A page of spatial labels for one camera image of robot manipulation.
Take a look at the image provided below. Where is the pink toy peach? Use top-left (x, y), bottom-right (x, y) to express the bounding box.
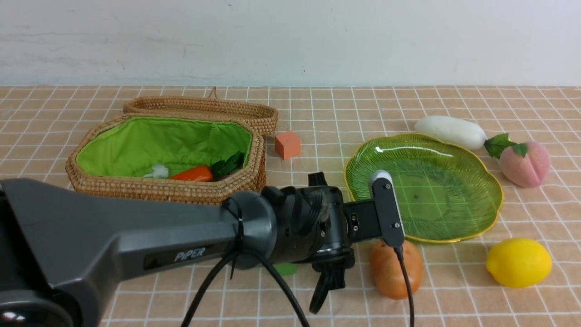
top-left (498, 141), bottom-right (551, 188)

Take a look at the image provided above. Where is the woven rattan basket lid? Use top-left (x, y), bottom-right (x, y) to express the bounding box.
top-left (123, 87), bottom-right (278, 136)

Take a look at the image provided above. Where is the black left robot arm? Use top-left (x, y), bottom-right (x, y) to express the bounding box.
top-left (1, 173), bottom-right (384, 327)

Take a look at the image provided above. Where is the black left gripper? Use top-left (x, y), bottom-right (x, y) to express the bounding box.
top-left (272, 172), bottom-right (376, 314)

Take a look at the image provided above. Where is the white toy radish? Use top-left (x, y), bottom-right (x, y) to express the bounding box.
top-left (414, 116), bottom-right (517, 158)

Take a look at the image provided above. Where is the green leaf-shaped glass plate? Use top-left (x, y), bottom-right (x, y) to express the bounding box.
top-left (343, 133), bottom-right (504, 243)

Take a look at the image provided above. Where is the brown toy potato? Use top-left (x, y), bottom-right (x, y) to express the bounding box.
top-left (369, 240), bottom-right (423, 300)

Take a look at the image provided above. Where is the green foam cube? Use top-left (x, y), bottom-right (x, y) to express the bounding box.
top-left (274, 263), bottom-right (297, 277)

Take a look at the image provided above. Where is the orange toy carrot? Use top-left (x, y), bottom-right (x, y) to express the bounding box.
top-left (169, 151), bottom-right (246, 182)

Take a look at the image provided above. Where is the woven rattan basket green lining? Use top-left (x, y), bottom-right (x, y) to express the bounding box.
top-left (65, 113), bottom-right (266, 205)

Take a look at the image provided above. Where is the checkered beige tablecloth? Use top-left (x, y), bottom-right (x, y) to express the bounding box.
top-left (0, 85), bottom-right (581, 327)

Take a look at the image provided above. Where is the yellow toy lemon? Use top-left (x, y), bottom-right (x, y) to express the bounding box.
top-left (486, 238), bottom-right (552, 288)

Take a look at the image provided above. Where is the orange foam cube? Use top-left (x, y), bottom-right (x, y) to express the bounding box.
top-left (275, 130), bottom-right (301, 161)

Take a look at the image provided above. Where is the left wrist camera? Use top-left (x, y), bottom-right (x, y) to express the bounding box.
top-left (369, 170), bottom-right (405, 250)

